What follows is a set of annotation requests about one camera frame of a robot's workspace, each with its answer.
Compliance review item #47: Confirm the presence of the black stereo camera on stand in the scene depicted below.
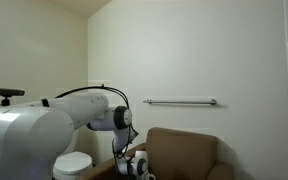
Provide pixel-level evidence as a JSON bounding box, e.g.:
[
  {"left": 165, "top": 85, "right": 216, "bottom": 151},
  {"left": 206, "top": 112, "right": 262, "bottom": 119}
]
[{"left": 0, "top": 86, "right": 26, "bottom": 107}]

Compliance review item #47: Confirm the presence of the chrome wall grab bar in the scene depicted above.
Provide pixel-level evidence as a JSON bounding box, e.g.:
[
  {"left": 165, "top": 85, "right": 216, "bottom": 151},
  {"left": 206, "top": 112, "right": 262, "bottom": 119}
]
[{"left": 142, "top": 98, "right": 218, "bottom": 107}]

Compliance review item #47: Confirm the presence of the brown upholstered armchair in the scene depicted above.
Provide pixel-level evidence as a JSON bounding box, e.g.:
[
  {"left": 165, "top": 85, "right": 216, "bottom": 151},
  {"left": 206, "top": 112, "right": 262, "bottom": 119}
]
[{"left": 75, "top": 126, "right": 235, "bottom": 180}]

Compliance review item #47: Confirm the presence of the white toilet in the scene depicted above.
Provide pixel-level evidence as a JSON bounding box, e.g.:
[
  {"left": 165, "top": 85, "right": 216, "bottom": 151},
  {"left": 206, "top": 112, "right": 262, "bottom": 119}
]
[{"left": 52, "top": 131, "right": 94, "bottom": 180}]

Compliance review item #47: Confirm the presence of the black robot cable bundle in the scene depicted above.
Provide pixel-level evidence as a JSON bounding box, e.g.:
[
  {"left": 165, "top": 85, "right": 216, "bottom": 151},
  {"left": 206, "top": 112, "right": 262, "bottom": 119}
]
[{"left": 54, "top": 84, "right": 140, "bottom": 160}]

